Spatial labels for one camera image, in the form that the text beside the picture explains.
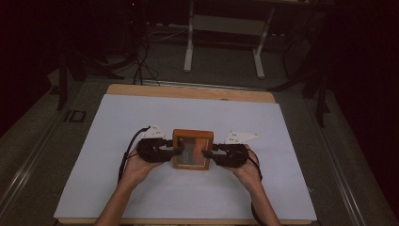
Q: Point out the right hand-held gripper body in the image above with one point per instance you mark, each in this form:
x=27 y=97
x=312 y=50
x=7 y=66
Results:
x=233 y=155

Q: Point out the metal floor rail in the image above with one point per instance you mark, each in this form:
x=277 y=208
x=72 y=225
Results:
x=204 y=84

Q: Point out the person's left hand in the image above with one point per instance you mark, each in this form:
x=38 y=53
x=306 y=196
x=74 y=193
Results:
x=138 y=171

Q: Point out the black metal stand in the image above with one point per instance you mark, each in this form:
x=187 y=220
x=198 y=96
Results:
x=64 y=78
x=321 y=94

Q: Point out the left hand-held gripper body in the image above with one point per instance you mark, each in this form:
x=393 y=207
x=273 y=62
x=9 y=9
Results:
x=152 y=152

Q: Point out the white metal desk frame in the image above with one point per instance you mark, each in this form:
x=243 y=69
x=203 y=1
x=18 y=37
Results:
x=226 y=25

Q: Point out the white table sheet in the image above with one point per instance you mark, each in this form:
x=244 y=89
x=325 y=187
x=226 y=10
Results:
x=194 y=194

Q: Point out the black floor socket plate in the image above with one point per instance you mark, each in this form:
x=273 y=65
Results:
x=75 y=116

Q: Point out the person's right hand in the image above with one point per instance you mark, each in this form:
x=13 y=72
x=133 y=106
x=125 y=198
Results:
x=247 y=171

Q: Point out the wooden picture frame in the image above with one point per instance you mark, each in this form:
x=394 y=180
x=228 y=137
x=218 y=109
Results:
x=192 y=135

